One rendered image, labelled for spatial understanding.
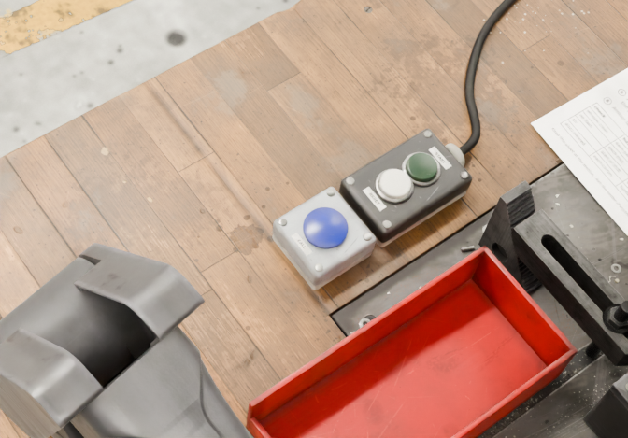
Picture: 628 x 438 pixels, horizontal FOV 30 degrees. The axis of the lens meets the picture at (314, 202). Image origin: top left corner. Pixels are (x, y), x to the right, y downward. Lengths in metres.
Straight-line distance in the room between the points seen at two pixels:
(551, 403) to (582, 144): 0.27
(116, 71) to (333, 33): 1.11
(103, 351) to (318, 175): 0.52
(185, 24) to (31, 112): 0.35
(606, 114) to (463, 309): 0.27
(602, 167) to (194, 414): 0.68
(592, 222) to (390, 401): 0.27
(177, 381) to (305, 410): 0.44
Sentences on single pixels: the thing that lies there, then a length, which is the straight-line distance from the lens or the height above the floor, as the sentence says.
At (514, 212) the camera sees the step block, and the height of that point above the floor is 0.98.
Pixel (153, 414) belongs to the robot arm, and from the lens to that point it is 0.56.
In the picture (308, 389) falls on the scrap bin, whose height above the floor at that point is 0.91.
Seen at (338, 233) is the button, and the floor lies 0.94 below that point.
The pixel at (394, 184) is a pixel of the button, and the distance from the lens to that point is 1.06.
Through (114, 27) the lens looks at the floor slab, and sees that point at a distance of 2.33.
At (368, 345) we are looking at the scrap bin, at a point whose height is 0.91.
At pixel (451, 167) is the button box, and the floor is 0.93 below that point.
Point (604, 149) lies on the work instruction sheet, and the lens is 1.18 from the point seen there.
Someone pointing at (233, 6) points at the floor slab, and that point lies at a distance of 2.36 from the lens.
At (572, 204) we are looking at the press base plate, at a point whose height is 0.90.
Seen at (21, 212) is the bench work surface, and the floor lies 0.90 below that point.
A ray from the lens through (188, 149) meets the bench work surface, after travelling 1.11.
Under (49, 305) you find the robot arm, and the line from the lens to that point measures 0.62.
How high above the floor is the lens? 1.84
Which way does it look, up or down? 60 degrees down
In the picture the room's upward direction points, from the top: 10 degrees clockwise
